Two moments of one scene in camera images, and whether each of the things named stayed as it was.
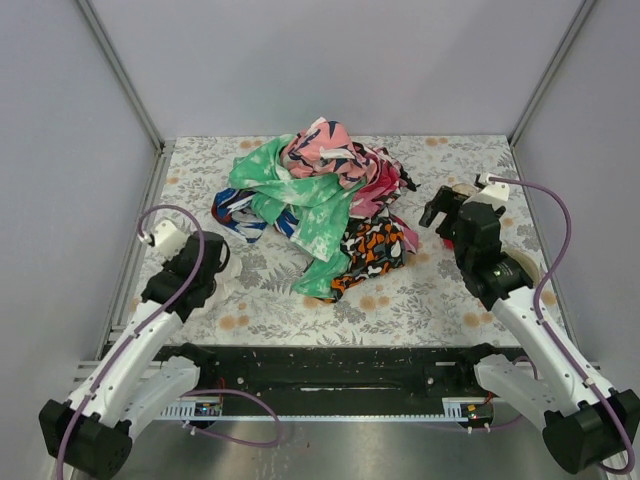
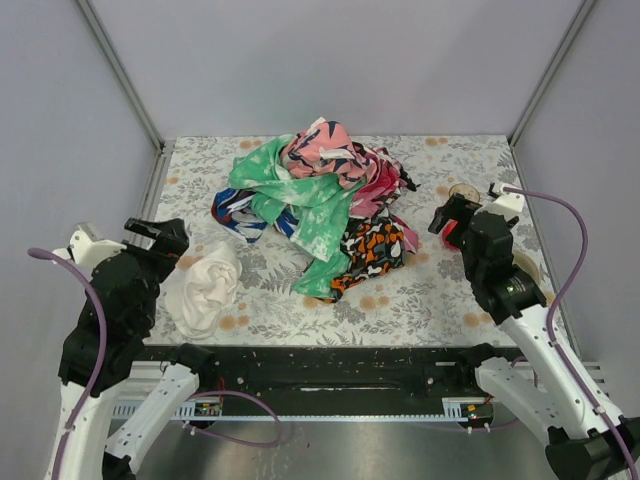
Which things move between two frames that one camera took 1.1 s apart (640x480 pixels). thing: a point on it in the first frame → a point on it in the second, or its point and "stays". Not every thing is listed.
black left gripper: x=212 y=248 → x=163 y=240
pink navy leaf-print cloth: x=325 y=148 stays
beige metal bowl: x=527 y=262 stays
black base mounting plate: x=336 y=380 stays
